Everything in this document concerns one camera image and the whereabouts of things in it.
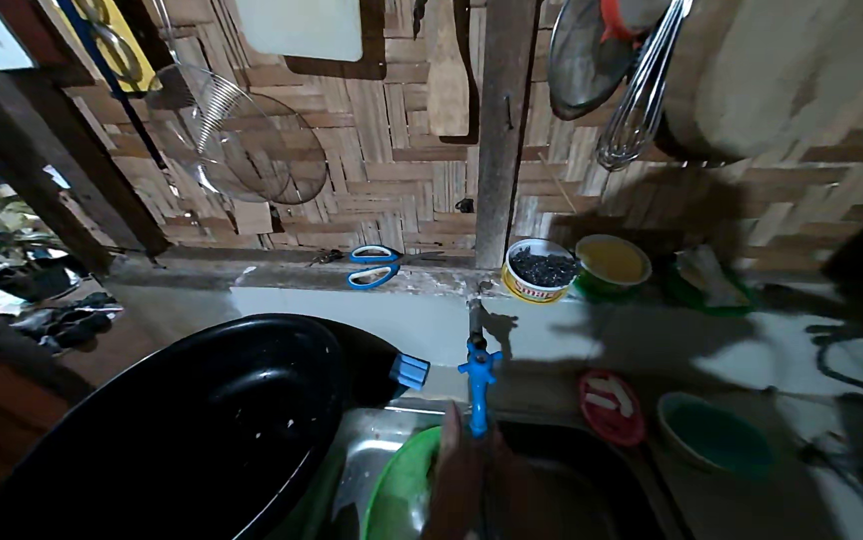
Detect round dark mesh strainer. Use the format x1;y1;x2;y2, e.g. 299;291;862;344
547;0;674;122

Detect green plastic bowl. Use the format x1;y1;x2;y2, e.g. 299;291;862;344
362;426;444;540

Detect wooden window frame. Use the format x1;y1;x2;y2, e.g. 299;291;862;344
0;22;172;277

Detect teal round bowl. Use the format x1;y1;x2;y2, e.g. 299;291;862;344
656;391;776;478

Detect white cutting board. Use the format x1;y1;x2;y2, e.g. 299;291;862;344
233;0;364;63

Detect grey water pipe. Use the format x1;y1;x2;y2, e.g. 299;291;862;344
467;297;488;351

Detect large round wooden board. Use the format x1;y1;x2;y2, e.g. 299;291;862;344
662;0;863;165

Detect green dish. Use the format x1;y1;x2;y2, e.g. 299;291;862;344
662;258;758;316

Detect round tub with yellow content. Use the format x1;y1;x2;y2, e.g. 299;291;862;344
574;234;654;303

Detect black scouring material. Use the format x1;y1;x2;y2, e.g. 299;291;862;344
509;246;578;289

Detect round wire mesh skimmer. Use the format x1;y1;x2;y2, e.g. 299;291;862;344
146;0;329;206

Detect person's right hand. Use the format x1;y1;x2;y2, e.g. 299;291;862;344
485;424;553;540

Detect blue plastic faucet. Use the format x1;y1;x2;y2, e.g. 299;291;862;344
457;333;505;438

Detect wooden spatula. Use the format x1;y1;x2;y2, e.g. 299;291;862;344
426;0;472;138

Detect pink oval soap dish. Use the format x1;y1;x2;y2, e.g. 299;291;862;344
578;369;647;449

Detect metal wire whisk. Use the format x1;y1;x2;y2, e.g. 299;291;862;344
595;0;694;173

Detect white yellow plastic tub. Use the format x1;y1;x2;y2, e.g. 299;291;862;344
501;238;580;306

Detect wooden ledge beam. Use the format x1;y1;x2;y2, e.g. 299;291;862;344
105;246;523;300

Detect blue-handled scissors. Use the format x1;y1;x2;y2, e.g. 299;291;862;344
346;244;445;291

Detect blue ribbed plastic piece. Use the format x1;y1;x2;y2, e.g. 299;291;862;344
389;352;431;392

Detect vertical wooden post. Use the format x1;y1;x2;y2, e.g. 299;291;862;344
475;0;543;270

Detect person's left hand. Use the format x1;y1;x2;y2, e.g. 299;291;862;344
421;400;487;540

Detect large black plastic basin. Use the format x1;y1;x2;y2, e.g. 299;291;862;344
0;313;347;540

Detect yellow board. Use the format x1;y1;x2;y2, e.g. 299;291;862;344
50;0;163;95

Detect stainless steel sink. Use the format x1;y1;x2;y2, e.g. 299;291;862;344
313;399;691;540

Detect dark blue long rod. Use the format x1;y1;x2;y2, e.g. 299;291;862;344
55;0;170;172

